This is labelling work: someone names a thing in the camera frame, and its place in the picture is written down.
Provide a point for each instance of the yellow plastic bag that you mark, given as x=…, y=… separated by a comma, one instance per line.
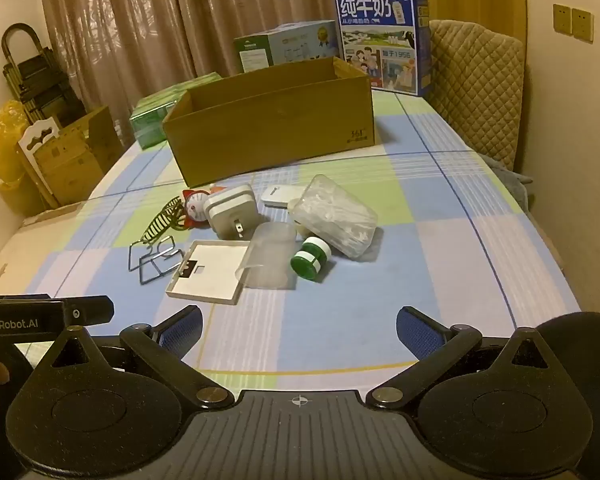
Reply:
x=5, y=160

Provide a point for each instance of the green white carton box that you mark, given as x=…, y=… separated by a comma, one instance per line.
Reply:
x=290, y=42

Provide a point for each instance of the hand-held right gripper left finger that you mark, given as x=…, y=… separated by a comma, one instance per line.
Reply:
x=180, y=331

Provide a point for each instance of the blue milk carton box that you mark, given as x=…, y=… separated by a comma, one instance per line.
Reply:
x=380, y=42

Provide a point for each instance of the green tissue pack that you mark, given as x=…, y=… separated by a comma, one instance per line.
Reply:
x=152, y=115

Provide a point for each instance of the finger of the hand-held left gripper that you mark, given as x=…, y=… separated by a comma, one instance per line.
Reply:
x=92, y=310

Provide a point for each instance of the checkered tablecloth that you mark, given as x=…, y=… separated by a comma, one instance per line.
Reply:
x=430, y=185

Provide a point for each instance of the white power adapter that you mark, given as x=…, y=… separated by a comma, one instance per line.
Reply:
x=230, y=210

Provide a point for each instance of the green white jar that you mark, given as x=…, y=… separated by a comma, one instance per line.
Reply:
x=310, y=260

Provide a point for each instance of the beige wall socket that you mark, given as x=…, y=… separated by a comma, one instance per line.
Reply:
x=561, y=19
x=582, y=25

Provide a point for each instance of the green hair claw clip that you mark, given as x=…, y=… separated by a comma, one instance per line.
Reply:
x=162, y=220

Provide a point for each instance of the beige patterned curtain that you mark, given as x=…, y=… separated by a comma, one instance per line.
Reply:
x=130, y=35

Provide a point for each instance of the white usb modem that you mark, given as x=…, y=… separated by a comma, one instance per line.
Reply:
x=282, y=196

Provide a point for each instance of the clear plastic bag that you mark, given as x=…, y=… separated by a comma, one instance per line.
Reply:
x=335, y=217

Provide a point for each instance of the white carved wooden panel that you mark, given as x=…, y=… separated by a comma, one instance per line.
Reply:
x=37, y=135

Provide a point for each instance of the red blue cat toy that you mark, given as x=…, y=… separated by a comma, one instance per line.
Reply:
x=196, y=207

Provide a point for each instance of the brown cardboard floor box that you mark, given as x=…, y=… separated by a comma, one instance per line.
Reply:
x=75, y=160

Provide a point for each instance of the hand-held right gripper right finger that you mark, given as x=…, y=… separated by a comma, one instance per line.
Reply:
x=420, y=332

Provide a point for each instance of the black folding cart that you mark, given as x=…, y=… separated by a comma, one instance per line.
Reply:
x=40, y=80

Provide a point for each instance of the clear plastic cup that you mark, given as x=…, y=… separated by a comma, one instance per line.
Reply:
x=270, y=255

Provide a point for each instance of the white square frame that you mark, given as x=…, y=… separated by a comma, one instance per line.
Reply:
x=207, y=272

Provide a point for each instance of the grey cloth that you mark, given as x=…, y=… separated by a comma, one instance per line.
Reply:
x=517, y=185

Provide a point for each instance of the beige quilted chair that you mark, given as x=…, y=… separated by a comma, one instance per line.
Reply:
x=480, y=90

